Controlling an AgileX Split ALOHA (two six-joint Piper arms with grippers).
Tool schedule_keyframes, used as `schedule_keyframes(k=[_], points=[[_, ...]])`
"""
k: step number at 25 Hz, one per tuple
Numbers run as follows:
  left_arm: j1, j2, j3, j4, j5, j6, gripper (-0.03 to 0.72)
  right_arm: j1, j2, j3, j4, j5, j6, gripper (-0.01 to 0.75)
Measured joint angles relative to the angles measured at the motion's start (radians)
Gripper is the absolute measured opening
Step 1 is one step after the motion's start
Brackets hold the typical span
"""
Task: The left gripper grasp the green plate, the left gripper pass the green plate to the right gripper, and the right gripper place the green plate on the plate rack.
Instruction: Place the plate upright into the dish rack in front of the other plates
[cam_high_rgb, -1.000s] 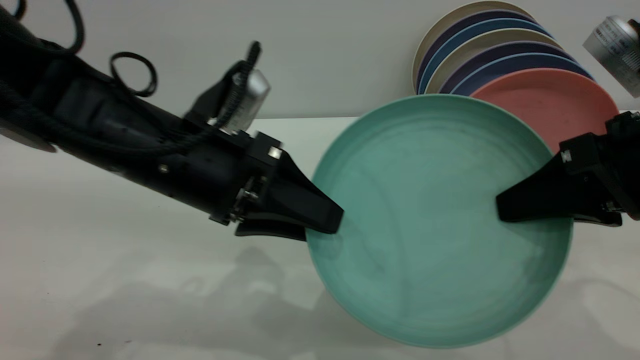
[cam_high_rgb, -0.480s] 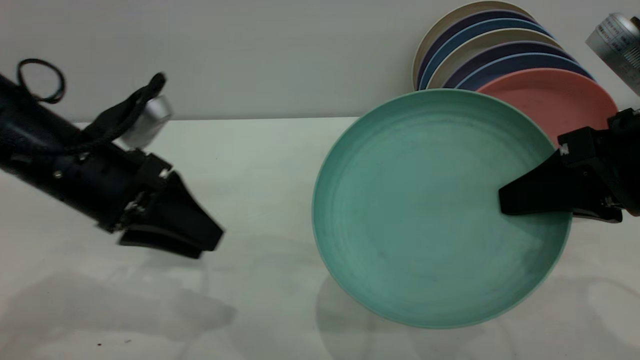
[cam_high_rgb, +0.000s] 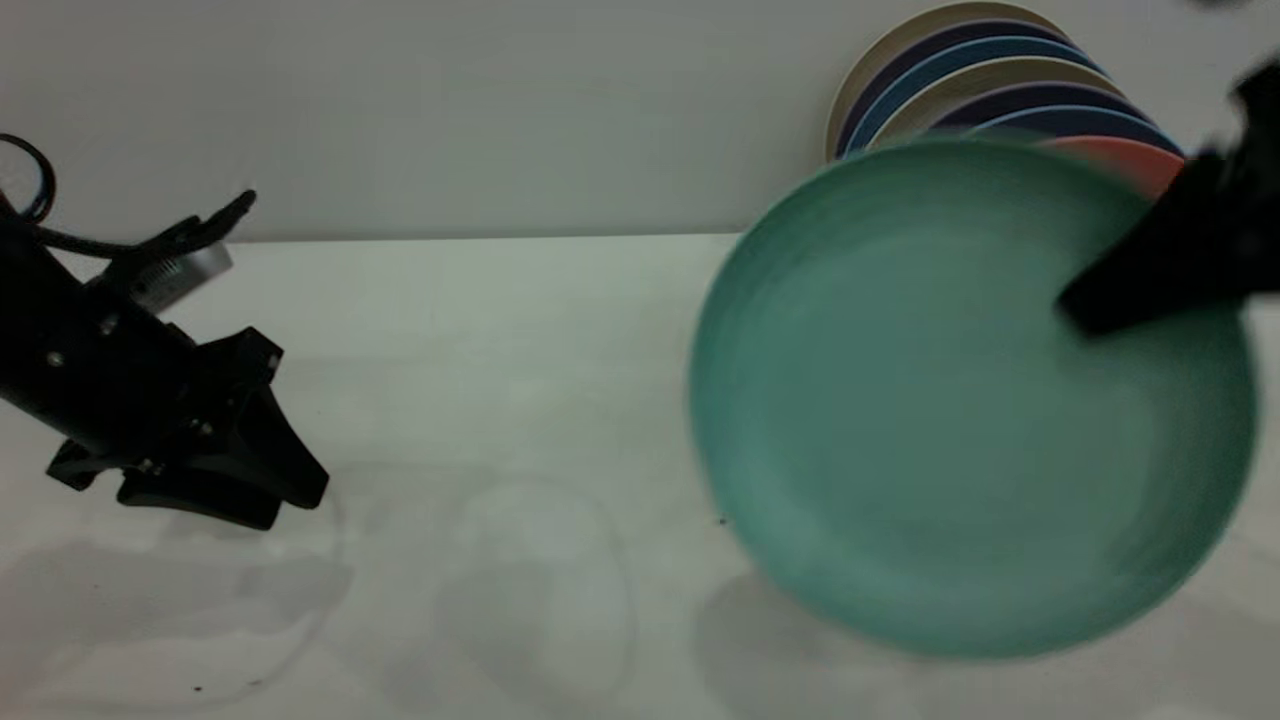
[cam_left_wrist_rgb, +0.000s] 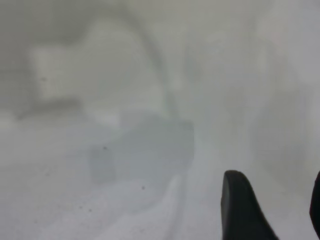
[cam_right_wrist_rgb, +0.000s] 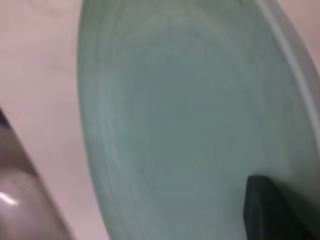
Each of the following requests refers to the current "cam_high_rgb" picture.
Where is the green round plate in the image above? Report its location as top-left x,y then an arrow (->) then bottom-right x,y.
688,138 -> 1259,661

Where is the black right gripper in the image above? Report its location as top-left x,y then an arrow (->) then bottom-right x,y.
1057,58 -> 1280,337

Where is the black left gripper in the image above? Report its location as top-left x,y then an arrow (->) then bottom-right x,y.
40,278 -> 331,532

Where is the blue round plate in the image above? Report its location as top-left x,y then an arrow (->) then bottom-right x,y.
968,106 -> 1187,157
844,38 -> 1107,161

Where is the pink round plate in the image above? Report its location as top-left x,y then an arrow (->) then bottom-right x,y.
1040,136 -> 1187,201

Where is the beige round plate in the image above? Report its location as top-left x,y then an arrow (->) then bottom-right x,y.
868,57 -> 1128,151
825,2 -> 1073,163

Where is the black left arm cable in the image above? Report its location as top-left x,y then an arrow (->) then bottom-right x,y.
0,133 -> 257,263

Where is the dark purple round plate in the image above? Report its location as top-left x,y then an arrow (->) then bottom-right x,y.
928,84 -> 1153,133
836,20 -> 1088,159

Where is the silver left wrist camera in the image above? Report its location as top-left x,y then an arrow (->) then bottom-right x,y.
128,243 -> 234,313

